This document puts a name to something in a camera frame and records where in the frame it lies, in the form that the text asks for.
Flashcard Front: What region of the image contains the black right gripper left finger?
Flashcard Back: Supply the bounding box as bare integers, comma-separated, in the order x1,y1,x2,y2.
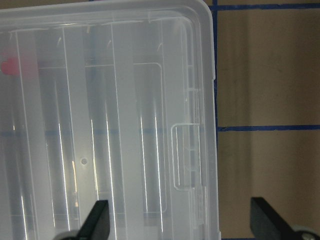
76,200,110,240

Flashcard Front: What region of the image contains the red block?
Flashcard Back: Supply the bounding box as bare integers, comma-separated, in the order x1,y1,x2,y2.
0,57,20,76

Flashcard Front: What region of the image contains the translucent plastic box lid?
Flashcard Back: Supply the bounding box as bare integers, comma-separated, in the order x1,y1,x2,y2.
0,0,221,240

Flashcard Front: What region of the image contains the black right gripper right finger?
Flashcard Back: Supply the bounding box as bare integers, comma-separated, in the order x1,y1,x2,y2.
250,197,300,240

